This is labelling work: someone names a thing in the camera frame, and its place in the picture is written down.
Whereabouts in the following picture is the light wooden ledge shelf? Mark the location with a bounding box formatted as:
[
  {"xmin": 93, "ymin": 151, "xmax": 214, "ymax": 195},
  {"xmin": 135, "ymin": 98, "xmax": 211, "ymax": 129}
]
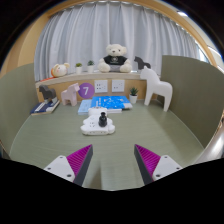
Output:
[{"xmin": 35, "ymin": 69, "xmax": 163, "ymax": 90}]

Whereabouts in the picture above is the large white horse figure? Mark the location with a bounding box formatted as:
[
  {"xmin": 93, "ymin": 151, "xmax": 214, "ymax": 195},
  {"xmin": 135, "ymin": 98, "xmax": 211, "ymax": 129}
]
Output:
[{"xmin": 139, "ymin": 65, "xmax": 174, "ymax": 112}]

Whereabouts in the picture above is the light blue book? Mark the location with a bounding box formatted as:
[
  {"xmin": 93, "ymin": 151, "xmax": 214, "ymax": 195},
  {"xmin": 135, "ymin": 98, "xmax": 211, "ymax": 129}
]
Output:
[{"xmin": 77, "ymin": 99, "xmax": 94, "ymax": 116}]

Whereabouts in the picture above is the black horse figure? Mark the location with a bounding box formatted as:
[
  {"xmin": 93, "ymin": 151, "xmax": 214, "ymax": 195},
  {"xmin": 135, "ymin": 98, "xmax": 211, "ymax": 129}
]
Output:
[{"xmin": 133, "ymin": 55, "xmax": 152, "ymax": 71}]

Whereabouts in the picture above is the cream and orange plush toy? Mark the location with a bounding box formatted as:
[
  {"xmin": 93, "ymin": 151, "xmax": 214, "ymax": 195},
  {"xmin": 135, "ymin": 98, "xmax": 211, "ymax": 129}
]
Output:
[{"xmin": 50, "ymin": 62, "xmax": 71, "ymax": 79}]

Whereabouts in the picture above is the olive green partition panel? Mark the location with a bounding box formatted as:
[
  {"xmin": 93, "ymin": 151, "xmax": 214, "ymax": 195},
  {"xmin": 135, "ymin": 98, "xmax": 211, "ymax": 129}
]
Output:
[
  {"xmin": 160, "ymin": 54, "xmax": 224, "ymax": 149},
  {"xmin": 0, "ymin": 63, "xmax": 40, "ymax": 156}
]

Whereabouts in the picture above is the cream teddy bear black shirt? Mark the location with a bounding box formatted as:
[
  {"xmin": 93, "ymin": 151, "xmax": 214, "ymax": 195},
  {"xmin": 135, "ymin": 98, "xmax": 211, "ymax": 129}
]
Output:
[{"xmin": 97, "ymin": 43, "xmax": 133, "ymax": 74}]

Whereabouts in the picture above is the white grey curtain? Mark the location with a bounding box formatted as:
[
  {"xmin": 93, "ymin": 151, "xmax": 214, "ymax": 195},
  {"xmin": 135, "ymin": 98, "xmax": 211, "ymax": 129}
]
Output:
[{"xmin": 33, "ymin": 1, "xmax": 201, "ymax": 82}]

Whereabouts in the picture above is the pink horse figure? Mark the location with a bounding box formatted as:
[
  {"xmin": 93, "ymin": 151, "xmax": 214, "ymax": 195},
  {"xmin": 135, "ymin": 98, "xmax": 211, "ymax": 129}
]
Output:
[{"xmin": 60, "ymin": 82, "xmax": 81, "ymax": 107}]

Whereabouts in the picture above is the white wall socket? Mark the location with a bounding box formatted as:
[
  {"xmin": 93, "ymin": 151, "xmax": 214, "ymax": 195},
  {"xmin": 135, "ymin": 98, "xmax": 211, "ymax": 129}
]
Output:
[
  {"xmin": 94, "ymin": 79, "xmax": 109, "ymax": 94},
  {"xmin": 111, "ymin": 78, "xmax": 126, "ymax": 93}
]

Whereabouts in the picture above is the small potted plant white pot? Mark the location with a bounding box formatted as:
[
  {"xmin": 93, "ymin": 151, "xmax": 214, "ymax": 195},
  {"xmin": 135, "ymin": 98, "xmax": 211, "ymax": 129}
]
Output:
[
  {"xmin": 75, "ymin": 62, "xmax": 83, "ymax": 75},
  {"xmin": 86, "ymin": 59, "xmax": 96, "ymax": 74},
  {"xmin": 128, "ymin": 86, "xmax": 139, "ymax": 105}
]

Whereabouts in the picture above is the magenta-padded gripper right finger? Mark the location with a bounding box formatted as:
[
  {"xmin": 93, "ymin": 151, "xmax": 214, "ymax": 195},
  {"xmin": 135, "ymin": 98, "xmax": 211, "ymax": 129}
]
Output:
[{"xmin": 134, "ymin": 144, "xmax": 183, "ymax": 186}]

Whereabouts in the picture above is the round purple number sign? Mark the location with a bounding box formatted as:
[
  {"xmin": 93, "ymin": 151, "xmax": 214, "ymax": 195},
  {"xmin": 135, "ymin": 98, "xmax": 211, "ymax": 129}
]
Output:
[{"xmin": 78, "ymin": 82, "xmax": 96, "ymax": 100}]

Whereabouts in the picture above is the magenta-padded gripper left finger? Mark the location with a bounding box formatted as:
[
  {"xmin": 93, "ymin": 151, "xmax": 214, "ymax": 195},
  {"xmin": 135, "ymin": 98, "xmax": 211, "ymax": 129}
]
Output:
[{"xmin": 43, "ymin": 144, "xmax": 94, "ymax": 187}]

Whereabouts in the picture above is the bright blue book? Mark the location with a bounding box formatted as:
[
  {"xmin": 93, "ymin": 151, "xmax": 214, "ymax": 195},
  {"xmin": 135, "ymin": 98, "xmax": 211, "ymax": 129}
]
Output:
[{"xmin": 90, "ymin": 95, "xmax": 133, "ymax": 111}]

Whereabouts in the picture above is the white bear-shaped power strip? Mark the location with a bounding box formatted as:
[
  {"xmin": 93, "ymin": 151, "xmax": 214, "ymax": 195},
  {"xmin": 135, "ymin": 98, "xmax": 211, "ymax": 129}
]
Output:
[{"xmin": 80, "ymin": 107, "xmax": 116, "ymax": 136}]

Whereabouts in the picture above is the dark grey horse figure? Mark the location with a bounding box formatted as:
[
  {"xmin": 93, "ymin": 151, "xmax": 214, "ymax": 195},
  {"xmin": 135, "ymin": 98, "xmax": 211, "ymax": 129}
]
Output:
[{"xmin": 38, "ymin": 84, "xmax": 58, "ymax": 104}]

